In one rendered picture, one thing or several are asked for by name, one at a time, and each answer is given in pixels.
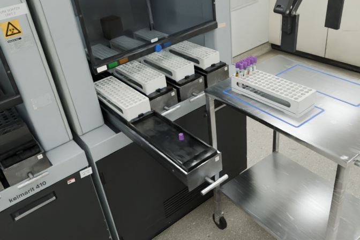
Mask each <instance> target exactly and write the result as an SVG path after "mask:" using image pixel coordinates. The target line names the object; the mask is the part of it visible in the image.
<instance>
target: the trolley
mask: <svg viewBox="0 0 360 240"><path fill-rule="evenodd" d="M256 70H259V71H262V72H265V73H268V74H271V75H274V76H277V77H279V78H282V79H285V80H289V81H292V82H294V83H297V84H300V85H303V86H306V87H309V88H312V89H315V90H316V98H315V104H314V108H312V109H311V110H309V111H308V112H306V113H305V114H304V115H302V116H301V117H299V118H295V117H293V116H290V115H288V114H286V113H284V112H283V111H280V110H278V109H276V108H273V107H271V106H269V105H266V104H264V103H262V102H259V101H257V100H255V99H252V98H250V97H248V96H245V95H243V94H239V93H236V92H234V91H232V87H231V77H230V78H228V79H226V80H223V81H221V82H219V83H217V84H215V85H213V86H211V87H208V88H206V89H204V93H205V98H206V110H207V123H208V135H209V145H210V146H212V147H213V148H215V149H216V150H218V149H217V141H216V126H215V110H214V99H216V100H218V101H220V102H221V103H223V104H225V105H227V106H229V107H231V108H233V109H235V110H237V111H239V112H240V113H242V114H244V115H246V116H248V117H250V118H252V119H253V120H255V121H257V122H259V123H261V124H263V125H265V126H267V127H269V128H271V129H272V130H273V149H272V153H271V154H270V155H268V156H267V157H265V158H264V159H262V160H261V161H259V162H258V163H256V164H254V165H253V166H251V167H250V168H249V169H247V170H246V171H244V172H242V173H241V174H239V175H238V176H236V177H235V178H233V179H232V180H230V181H229V182H227V183H226V184H224V185H223V186H221V187H220V185H218V186H216V187H215V188H213V193H214V206H215V213H214V214H213V221H214V223H215V224H216V226H217V227H218V228H219V229H222V230H223V229H225V228H226V227H227V222H226V220H225V218H224V212H223V211H221V196H220V193H221V194H223V195H224V196H225V197H226V198H227V199H229V200H230V201H231V202H232V203H233V204H235V205H236V206H237V207H238V208H240V209H241V210H242V211H243V212H244V213H246V214H247V215H248V216H249V217H250V218H252V219H253V220H254V221H256V223H258V224H259V225H260V226H262V227H263V228H264V229H265V230H267V231H268V232H269V233H270V234H271V235H273V236H274V237H275V238H276V239H277V240H359V239H360V199H358V198H357V197H355V196H353V195H352V194H350V193H348V192H347V191H346V186H347V180H348V175H349V170H350V165H351V164H352V163H353V162H355V163H354V165H356V166H358V167H360V160H358V158H360V79H357V78H353V77H350V76H347V75H344V74H341V73H337V72H334V71H331V70H328V69H324V68H322V67H318V66H315V65H312V64H309V63H305V62H302V61H299V60H296V59H293V58H290V57H286V56H283V55H277V56H275V57H273V58H270V59H268V60H266V61H264V62H262V63H260V64H258V65H256ZM280 134H282V135H284V136H286V137H288V138H290V139H292V140H293V141H295V142H297V143H299V144H301V145H303V146H305V147H307V148H309V149H311V150H313V151H314V152H316V153H318V154H320V155H322V156H324V157H326V158H328V159H330V160H332V161H334V162H335V163H337V170H336V176H335V183H334V184H333V183H331V182H329V181H327V180H326V179H324V178H322V177H320V176H319V175H317V174H315V173H313V172H312V171H310V170H308V169H306V168H305V167H303V166H302V165H300V164H298V163H296V162H295V161H293V160H291V159H290V158H288V157H286V156H284V155H283V154H281V153H279V137H280Z"/></svg>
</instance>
